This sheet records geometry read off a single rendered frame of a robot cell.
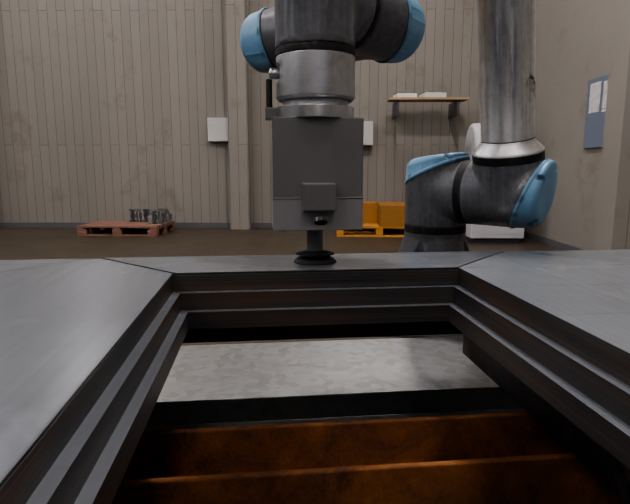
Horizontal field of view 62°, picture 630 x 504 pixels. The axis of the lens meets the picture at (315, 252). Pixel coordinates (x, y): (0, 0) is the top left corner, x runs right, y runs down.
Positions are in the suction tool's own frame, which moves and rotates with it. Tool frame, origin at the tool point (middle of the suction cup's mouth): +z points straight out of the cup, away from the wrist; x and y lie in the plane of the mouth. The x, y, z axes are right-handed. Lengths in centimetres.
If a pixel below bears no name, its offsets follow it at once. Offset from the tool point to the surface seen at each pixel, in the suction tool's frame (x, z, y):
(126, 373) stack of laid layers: -23.5, 0.4, -12.6
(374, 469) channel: -14.5, 12.7, 3.2
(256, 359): 21.7, 17.1, -6.4
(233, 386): 12.5, 17.1, -9.2
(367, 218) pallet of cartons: 699, 64, 147
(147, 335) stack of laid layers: -16.9, 0.5, -12.9
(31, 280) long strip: -6.2, -1.2, -24.5
